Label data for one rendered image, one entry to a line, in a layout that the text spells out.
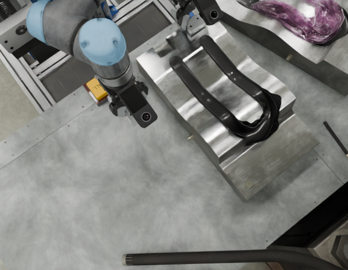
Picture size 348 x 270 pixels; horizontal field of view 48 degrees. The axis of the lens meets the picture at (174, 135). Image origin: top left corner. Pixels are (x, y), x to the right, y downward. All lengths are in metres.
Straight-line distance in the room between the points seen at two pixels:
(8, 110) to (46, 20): 1.48
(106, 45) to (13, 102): 1.56
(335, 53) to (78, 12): 0.72
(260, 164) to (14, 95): 1.50
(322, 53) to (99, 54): 0.72
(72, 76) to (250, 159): 1.10
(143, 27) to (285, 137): 1.09
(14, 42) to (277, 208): 0.86
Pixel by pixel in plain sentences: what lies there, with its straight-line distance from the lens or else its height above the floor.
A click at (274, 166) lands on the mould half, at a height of 0.86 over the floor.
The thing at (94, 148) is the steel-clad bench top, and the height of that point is 0.80.
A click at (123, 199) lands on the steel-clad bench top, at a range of 1.12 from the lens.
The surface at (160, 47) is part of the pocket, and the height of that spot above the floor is 0.87.
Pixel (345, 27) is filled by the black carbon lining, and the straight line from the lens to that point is 1.28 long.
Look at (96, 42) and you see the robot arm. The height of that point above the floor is 1.30.
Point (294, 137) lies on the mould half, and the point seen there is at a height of 0.86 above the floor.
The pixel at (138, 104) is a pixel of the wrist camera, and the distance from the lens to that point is 0.86.
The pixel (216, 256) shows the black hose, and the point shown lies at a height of 0.89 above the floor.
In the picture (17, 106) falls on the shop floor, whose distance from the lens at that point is 2.19.
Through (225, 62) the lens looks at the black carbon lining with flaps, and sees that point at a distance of 1.13.
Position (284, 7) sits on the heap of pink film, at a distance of 1.20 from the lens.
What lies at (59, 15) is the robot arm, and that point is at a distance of 0.76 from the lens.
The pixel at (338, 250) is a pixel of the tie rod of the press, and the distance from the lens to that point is 1.14.
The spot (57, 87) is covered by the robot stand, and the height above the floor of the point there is 0.21.
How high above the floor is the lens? 1.90
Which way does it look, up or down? 75 degrees down
